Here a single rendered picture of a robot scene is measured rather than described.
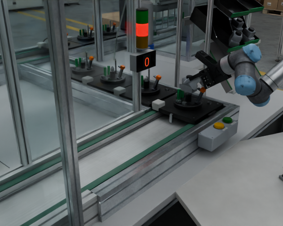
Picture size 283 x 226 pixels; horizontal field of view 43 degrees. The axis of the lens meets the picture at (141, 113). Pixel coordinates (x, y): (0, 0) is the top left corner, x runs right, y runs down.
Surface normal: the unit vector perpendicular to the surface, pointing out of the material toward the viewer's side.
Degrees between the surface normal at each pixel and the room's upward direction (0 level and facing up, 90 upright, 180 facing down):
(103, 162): 0
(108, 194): 90
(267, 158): 0
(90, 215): 90
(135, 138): 0
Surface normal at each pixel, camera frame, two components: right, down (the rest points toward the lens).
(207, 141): -0.66, 0.32
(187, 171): 0.00, -0.90
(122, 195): 0.75, 0.29
